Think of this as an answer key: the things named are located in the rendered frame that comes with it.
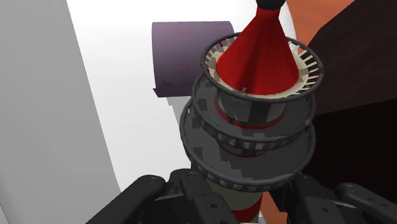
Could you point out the white rounded table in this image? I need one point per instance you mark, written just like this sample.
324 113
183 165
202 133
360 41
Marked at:
124 93

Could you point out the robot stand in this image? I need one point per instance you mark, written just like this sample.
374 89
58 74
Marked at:
356 62

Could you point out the red and grey lighthouse figure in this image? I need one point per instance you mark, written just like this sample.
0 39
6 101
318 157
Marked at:
257 62

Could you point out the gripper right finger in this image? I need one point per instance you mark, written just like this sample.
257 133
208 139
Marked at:
313 204

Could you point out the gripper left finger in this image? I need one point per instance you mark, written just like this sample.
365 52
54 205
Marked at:
198 201

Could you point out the purple rounded block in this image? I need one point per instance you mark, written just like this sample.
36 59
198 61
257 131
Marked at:
180 52

